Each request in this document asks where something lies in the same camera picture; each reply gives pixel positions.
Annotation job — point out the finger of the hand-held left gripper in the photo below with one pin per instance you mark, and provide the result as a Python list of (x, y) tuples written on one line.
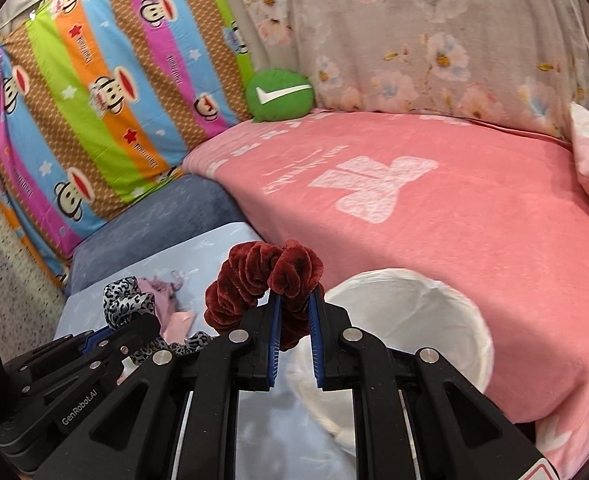
[(64, 417), (49, 362)]

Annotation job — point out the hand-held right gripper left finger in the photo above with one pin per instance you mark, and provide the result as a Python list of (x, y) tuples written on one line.
[(274, 330)]

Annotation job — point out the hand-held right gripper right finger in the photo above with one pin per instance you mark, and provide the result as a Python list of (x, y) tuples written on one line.
[(317, 340)]

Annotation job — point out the dark red velvet scrunchie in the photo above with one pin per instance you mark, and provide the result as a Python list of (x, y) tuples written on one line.
[(244, 280)]

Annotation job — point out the white lined bin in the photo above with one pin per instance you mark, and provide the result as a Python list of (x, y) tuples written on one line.
[(399, 305)]

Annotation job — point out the leopard print scrunchie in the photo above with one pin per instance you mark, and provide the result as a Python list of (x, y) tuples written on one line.
[(124, 300)]

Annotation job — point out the lilac cloth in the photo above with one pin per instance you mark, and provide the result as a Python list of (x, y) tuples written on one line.
[(159, 292)]

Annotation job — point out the light blue pillow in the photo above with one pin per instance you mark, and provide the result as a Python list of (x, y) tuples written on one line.
[(189, 250)]

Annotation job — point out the blue-grey cushion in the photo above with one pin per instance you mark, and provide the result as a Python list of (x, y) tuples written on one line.
[(164, 210)]

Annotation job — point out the pink blanket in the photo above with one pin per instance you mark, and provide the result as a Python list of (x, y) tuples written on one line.
[(474, 235)]

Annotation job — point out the green round check mark cushion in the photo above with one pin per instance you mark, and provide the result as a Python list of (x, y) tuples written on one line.
[(279, 110)]

